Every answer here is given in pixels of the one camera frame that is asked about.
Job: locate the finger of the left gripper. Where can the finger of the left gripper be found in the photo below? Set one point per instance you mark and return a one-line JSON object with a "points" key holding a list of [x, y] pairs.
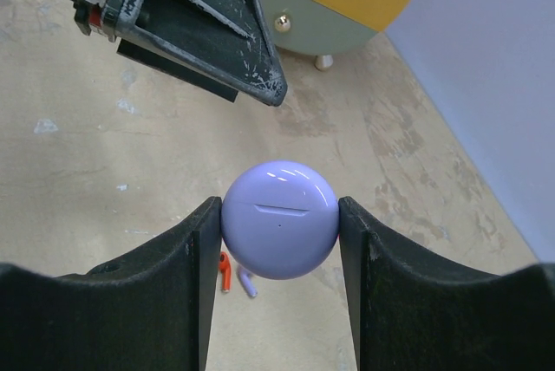
{"points": [[221, 46]]}

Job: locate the upper orange earbud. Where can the upper orange earbud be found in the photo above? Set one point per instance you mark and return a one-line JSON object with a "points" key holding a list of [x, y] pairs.
{"points": [[225, 270]]}

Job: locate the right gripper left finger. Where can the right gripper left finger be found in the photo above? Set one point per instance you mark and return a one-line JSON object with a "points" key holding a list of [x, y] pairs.
{"points": [[148, 309]]}

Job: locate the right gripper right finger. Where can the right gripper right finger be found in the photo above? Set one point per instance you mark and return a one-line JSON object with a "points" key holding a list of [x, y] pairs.
{"points": [[412, 309]]}

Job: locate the purple earbud charging case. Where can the purple earbud charging case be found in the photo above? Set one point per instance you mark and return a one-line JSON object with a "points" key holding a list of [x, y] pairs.
{"points": [[280, 219]]}

